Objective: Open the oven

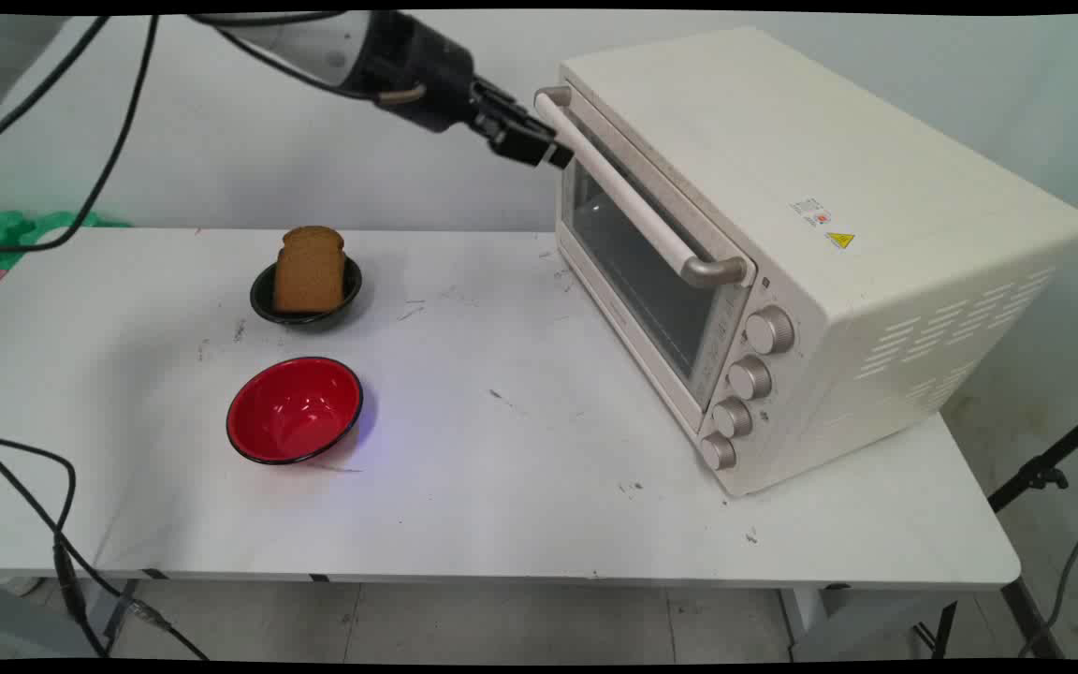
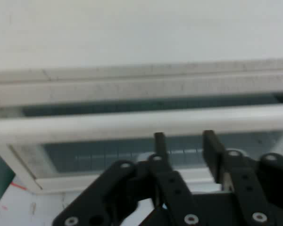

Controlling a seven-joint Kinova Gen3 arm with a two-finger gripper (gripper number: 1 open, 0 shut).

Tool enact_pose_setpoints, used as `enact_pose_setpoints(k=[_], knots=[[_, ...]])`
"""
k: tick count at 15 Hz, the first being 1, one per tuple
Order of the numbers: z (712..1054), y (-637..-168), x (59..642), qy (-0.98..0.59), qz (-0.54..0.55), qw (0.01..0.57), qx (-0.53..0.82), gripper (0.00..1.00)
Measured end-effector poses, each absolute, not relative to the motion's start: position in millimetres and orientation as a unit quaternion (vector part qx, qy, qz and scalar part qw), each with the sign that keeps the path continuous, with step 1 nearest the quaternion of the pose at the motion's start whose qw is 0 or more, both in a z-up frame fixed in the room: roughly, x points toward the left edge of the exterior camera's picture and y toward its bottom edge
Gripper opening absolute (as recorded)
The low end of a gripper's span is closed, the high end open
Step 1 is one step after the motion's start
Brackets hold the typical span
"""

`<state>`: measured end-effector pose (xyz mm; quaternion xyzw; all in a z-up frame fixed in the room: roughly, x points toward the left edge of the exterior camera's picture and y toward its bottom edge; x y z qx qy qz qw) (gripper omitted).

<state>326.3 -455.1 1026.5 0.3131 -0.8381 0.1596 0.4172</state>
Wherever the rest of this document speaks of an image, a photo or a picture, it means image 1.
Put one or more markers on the brown bread slice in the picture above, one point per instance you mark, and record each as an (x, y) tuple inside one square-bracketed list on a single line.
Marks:
[(310, 271)]

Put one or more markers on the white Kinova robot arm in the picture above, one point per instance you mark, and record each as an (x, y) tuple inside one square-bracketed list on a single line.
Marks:
[(310, 47)]

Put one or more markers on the small black bowl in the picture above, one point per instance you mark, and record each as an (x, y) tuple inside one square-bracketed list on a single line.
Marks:
[(263, 301)]

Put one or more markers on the cream toaster oven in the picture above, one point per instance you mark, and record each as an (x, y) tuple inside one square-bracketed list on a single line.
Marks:
[(876, 234)]

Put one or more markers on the green plastic object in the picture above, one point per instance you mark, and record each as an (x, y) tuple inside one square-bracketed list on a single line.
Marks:
[(6, 232)]

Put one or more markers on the black tripod stand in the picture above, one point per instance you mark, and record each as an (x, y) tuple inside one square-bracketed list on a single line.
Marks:
[(1035, 473)]

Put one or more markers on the silver oven knob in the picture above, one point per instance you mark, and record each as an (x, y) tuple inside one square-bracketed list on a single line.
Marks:
[(733, 417), (718, 450), (750, 377), (769, 329)]

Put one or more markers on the red bowl with black rim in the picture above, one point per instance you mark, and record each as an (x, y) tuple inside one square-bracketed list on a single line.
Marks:
[(294, 410)]

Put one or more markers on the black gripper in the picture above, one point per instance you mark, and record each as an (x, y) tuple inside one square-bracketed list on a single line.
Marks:
[(422, 75)]

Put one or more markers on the black metal table leg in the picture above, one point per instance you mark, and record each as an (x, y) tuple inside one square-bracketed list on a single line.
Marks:
[(1030, 613)]

